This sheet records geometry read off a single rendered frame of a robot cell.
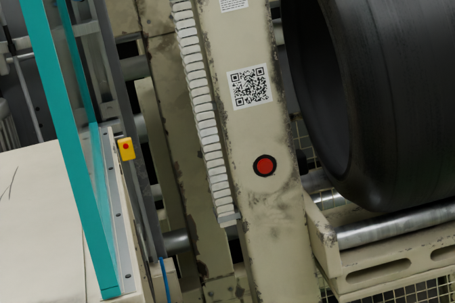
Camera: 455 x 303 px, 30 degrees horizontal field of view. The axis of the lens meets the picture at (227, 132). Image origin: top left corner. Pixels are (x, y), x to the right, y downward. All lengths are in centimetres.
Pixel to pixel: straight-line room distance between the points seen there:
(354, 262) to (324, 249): 8
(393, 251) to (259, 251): 26
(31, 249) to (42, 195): 16
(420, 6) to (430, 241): 48
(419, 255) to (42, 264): 89
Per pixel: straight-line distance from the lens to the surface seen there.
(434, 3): 144
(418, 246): 166
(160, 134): 235
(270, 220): 166
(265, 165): 160
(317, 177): 188
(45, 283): 92
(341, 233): 163
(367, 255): 165
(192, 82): 155
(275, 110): 158
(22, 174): 125
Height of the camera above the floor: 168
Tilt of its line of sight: 20 degrees down
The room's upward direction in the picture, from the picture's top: 12 degrees counter-clockwise
